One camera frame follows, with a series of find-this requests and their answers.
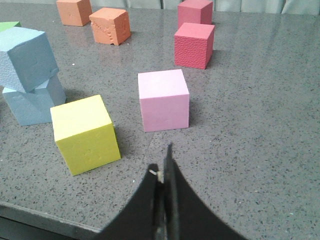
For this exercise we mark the light blue textured foam cube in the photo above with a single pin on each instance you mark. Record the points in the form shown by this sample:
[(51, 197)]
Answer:
[(26, 59)]

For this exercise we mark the orange chipped foam cube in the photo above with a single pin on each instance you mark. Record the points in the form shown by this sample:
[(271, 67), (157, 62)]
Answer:
[(110, 26)]

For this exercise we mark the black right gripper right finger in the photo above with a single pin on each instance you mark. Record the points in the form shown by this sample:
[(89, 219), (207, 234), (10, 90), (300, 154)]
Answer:
[(187, 217)]

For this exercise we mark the grey curtain backdrop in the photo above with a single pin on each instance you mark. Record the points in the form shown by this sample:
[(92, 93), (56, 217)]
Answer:
[(299, 7)]

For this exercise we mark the red textured foam cube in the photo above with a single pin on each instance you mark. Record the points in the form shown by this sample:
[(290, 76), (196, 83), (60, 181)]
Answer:
[(193, 45)]

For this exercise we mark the orange smooth foam cube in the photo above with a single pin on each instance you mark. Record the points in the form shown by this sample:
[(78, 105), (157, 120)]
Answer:
[(74, 12)]

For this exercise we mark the green foam cube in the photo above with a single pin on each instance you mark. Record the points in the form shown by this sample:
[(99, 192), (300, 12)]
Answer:
[(9, 24)]

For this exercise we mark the light blue smooth foam cube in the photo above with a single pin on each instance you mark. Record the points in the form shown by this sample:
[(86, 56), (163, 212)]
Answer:
[(34, 107)]

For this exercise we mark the red smooth foam cube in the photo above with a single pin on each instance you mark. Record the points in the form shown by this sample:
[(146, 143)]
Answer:
[(195, 11)]

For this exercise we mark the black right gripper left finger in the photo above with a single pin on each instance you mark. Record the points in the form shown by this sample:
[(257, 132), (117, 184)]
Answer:
[(143, 218)]

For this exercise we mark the yellow foam cube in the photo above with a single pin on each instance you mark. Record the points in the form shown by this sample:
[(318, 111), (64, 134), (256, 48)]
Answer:
[(84, 134)]

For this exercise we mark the pink foam cube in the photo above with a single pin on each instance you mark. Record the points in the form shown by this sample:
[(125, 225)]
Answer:
[(164, 100)]

